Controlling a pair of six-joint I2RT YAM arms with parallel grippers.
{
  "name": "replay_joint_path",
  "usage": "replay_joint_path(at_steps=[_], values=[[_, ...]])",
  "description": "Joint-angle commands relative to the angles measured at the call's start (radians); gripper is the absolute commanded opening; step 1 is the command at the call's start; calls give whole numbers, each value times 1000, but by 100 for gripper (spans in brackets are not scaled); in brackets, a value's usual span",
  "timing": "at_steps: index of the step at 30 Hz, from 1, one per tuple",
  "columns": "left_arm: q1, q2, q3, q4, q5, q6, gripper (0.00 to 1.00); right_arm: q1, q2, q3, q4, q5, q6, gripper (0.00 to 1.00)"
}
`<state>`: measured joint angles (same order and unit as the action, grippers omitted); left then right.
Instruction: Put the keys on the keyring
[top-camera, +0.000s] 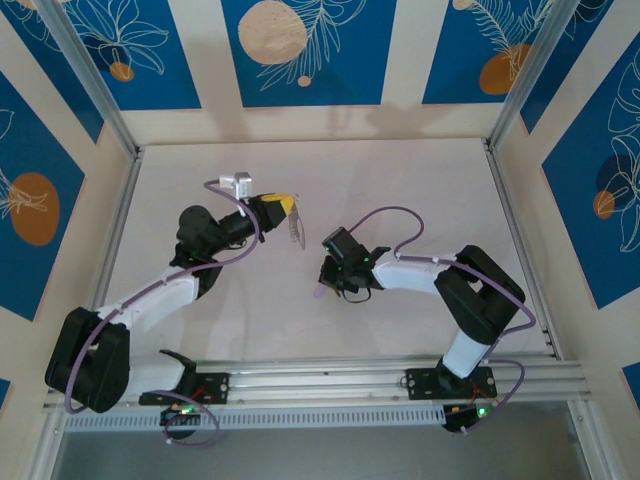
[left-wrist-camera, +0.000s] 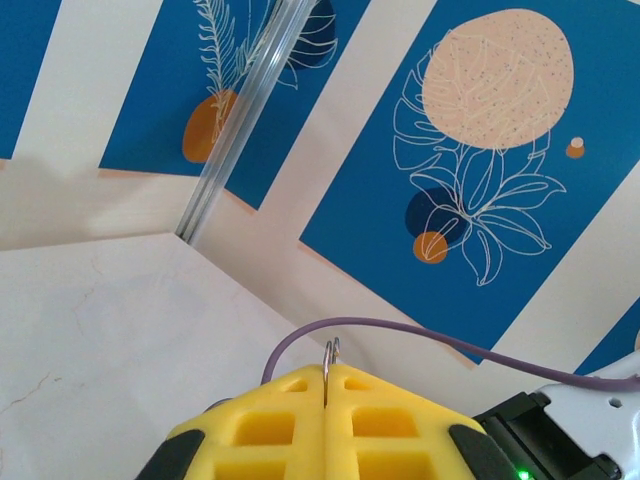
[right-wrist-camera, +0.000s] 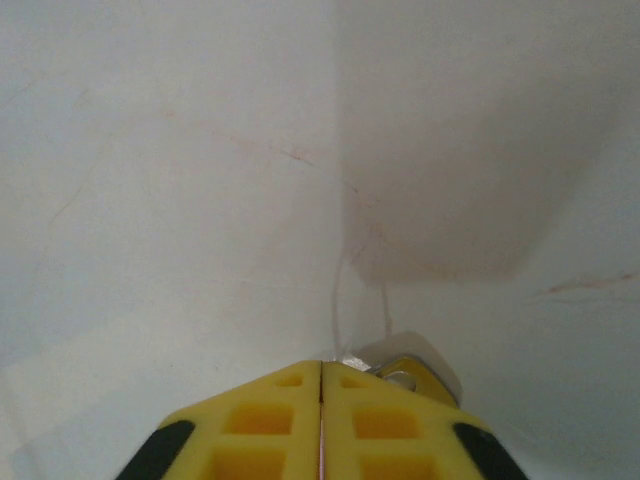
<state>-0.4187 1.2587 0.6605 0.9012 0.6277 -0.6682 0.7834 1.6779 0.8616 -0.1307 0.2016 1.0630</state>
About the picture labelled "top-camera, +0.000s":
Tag control board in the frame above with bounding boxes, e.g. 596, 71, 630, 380
442, 402, 497, 435
159, 402, 202, 441

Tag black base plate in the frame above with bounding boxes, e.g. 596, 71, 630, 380
405, 367, 499, 401
138, 372, 231, 406

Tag clear plastic zip bag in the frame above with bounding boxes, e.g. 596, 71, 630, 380
286, 195, 307, 251

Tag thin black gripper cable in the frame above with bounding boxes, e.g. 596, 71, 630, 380
342, 284, 374, 305

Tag right control board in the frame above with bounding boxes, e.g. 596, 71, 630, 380
442, 402, 497, 435

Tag aluminium frame post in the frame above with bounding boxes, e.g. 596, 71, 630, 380
35, 0, 144, 160
485, 0, 574, 151

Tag aluminium cross rail beam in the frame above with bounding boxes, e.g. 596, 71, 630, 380
42, 353, 599, 412

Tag aluminium table side rail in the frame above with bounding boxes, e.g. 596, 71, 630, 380
483, 142, 561, 360
74, 147, 145, 371

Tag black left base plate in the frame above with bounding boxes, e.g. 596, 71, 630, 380
138, 372, 231, 406

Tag aluminium frame leg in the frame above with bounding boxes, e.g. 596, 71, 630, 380
25, 410, 67, 480
566, 399, 616, 480

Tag left control board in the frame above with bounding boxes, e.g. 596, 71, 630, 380
159, 402, 202, 441

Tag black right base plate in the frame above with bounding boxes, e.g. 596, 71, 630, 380
405, 367, 499, 401

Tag white slotted cable duct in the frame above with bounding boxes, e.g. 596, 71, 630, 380
63, 404, 446, 432

